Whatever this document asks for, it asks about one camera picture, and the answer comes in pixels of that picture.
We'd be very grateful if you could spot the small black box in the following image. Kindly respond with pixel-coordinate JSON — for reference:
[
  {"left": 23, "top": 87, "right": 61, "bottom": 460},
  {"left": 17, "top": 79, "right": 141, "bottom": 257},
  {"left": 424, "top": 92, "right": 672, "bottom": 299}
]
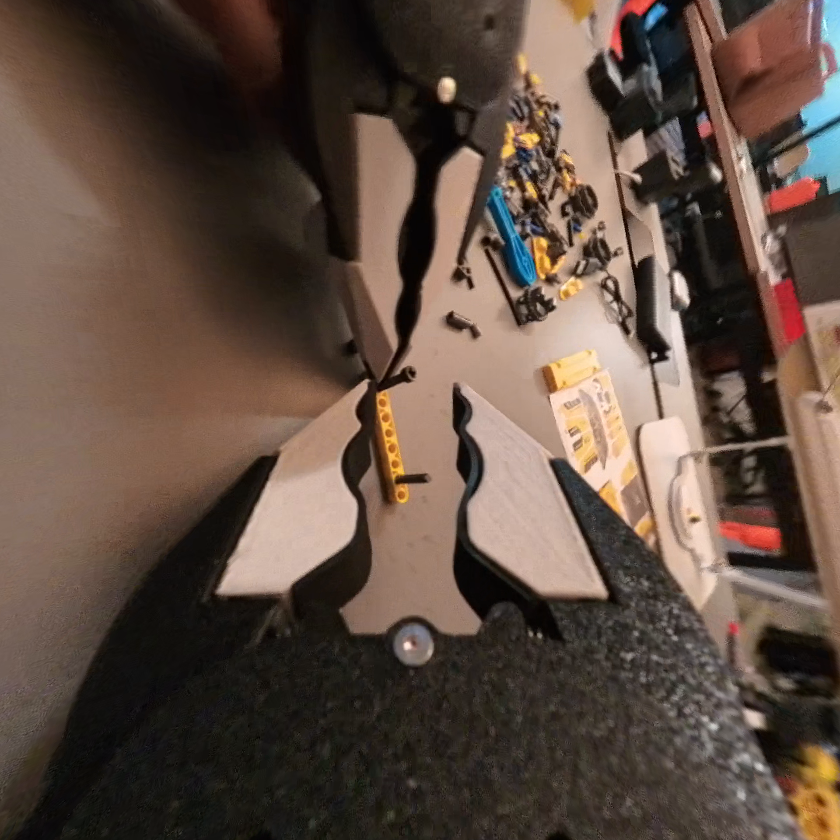
[{"left": 587, "top": 52, "right": 624, "bottom": 109}]

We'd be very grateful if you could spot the black battery charger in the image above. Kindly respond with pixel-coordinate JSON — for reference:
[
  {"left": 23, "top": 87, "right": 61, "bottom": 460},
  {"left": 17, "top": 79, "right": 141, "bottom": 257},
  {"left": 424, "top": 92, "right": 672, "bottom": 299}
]
[{"left": 617, "top": 62, "right": 698, "bottom": 135}]

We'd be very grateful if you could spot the white book stand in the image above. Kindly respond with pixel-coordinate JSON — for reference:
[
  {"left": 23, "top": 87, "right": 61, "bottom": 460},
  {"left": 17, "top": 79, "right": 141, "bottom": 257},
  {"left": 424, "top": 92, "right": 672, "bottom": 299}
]
[{"left": 637, "top": 387, "right": 840, "bottom": 611}]

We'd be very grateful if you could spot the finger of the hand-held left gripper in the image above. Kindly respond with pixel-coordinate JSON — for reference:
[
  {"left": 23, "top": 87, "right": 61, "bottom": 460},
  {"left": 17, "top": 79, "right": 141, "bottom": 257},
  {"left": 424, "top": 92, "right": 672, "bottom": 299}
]
[
  {"left": 386, "top": 144, "right": 485, "bottom": 382},
  {"left": 341, "top": 113, "right": 421, "bottom": 383}
]

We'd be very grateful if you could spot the black wheel hub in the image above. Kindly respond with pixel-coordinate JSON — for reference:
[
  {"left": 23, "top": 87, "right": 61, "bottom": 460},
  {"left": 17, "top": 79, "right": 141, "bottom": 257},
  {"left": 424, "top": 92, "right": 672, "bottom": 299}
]
[{"left": 577, "top": 226, "right": 623, "bottom": 277}]

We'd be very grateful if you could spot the thick black rod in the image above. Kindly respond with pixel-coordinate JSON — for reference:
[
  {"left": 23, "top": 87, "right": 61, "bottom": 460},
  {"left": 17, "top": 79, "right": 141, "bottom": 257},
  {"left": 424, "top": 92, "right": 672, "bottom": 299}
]
[{"left": 482, "top": 236, "right": 526, "bottom": 326}]

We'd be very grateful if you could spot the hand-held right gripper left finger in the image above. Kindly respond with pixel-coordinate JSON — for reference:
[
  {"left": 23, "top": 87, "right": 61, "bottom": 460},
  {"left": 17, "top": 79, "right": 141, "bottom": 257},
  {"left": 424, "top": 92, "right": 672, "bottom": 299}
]
[{"left": 214, "top": 381, "right": 375, "bottom": 599}]

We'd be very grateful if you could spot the yellow toy vehicle model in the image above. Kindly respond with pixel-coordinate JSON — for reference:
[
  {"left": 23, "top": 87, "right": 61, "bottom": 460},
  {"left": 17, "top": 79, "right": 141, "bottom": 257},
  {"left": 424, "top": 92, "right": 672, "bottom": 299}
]
[{"left": 781, "top": 742, "right": 840, "bottom": 840}]

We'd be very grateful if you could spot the yellow thin beam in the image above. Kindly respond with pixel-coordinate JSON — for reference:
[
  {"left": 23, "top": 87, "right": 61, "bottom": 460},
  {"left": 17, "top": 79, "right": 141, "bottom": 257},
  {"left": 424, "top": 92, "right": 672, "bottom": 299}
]
[{"left": 373, "top": 391, "right": 410, "bottom": 505}]

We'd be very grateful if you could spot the blue plastic separator tool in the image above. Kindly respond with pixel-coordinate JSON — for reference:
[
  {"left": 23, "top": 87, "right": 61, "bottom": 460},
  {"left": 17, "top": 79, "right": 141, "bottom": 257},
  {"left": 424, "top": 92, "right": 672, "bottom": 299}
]
[{"left": 486, "top": 187, "right": 538, "bottom": 290}]

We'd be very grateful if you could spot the black usb cable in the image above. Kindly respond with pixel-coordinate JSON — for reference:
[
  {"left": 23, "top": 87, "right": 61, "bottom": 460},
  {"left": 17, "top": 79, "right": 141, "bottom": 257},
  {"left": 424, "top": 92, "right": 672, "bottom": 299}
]
[{"left": 600, "top": 276, "right": 634, "bottom": 336}]

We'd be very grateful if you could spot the black charging dock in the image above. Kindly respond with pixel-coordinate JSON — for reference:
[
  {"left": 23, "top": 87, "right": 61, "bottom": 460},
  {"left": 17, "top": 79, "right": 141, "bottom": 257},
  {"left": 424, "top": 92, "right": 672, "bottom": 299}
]
[{"left": 633, "top": 147, "right": 723, "bottom": 201}]

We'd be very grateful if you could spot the black bevel gear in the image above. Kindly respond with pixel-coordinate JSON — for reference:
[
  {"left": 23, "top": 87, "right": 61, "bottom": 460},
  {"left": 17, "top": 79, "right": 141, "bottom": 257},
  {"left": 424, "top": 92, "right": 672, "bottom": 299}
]
[{"left": 515, "top": 285, "right": 553, "bottom": 326}]

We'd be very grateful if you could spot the yellow rectangular panel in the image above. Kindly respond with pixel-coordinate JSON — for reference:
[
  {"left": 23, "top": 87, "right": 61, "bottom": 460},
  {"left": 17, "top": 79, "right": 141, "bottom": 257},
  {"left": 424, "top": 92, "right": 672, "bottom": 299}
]
[{"left": 542, "top": 350, "right": 601, "bottom": 392}]

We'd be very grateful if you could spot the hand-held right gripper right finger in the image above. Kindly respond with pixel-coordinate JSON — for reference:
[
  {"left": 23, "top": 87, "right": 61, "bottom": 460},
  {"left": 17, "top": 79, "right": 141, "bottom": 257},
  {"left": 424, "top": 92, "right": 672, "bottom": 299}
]
[{"left": 451, "top": 382, "right": 609, "bottom": 621}]

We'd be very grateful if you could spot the yellow sticker sheet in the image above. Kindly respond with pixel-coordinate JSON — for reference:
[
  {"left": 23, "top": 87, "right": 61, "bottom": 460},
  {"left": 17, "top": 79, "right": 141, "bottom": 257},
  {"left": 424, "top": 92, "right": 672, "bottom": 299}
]
[{"left": 548, "top": 371, "right": 657, "bottom": 542}]

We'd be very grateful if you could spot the yellow fender piece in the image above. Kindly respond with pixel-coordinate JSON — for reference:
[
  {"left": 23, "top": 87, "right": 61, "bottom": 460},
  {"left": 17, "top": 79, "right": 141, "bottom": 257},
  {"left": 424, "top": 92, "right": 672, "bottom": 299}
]
[{"left": 533, "top": 235, "right": 567, "bottom": 278}]

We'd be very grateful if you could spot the pile of small building pieces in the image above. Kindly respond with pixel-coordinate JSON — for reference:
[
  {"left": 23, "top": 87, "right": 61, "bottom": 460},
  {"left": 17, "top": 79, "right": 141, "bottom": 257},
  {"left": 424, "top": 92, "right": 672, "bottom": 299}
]
[{"left": 499, "top": 56, "right": 601, "bottom": 263}]

